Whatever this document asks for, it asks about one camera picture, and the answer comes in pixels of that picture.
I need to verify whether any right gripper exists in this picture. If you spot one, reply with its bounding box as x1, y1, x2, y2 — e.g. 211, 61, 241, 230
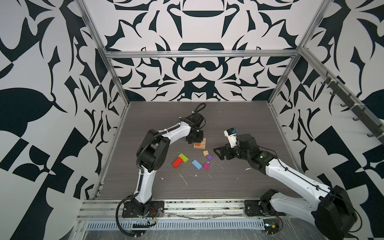
213, 141, 252, 162

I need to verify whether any green wood block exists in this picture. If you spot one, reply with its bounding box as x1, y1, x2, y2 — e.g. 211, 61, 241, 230
178, 153, 189, 163

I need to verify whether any light blue wood block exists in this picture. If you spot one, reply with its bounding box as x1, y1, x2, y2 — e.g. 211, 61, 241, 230
192, 160, 203, 170

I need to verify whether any red arch wood block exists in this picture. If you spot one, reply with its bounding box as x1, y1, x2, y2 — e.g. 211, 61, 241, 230
172, 158, 184, 169

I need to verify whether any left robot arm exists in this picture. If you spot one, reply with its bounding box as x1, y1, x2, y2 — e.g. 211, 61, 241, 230
131, 103, 207, 215

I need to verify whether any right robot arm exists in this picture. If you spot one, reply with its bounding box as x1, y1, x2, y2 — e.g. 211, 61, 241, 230
214, 128, 358, 240

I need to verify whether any magenta wood block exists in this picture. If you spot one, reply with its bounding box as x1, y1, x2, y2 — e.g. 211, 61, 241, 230
203, 163, 211, 170

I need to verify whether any purple wood cube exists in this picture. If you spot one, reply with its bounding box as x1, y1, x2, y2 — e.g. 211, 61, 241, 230
206, 155, 214, 161

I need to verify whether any green lit controller board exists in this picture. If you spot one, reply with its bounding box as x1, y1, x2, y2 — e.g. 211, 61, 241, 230
263, 219, 284, 236

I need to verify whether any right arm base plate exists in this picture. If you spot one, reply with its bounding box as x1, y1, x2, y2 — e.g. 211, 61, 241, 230
244, 200, 286, 217

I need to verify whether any white slotted cable duct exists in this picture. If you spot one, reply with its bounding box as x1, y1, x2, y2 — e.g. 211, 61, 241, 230
87, 219, 265, 231

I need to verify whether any black corrugated cable hose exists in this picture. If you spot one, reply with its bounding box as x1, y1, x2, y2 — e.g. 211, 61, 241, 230
115, 193, 151, 238

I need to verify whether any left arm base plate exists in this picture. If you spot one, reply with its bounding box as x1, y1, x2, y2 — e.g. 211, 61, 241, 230
122, 200, 165, 218

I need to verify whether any aluminium cage frame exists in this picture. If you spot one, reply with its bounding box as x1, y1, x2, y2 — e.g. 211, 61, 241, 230
80, 1, 384, 205

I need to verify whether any aluminium mounting rail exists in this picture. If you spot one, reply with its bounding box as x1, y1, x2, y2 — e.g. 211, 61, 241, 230
76, 196, 315, 221

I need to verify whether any grey wall hook rack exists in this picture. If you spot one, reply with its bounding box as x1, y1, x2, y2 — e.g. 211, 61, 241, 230
320, 72, 384, 145

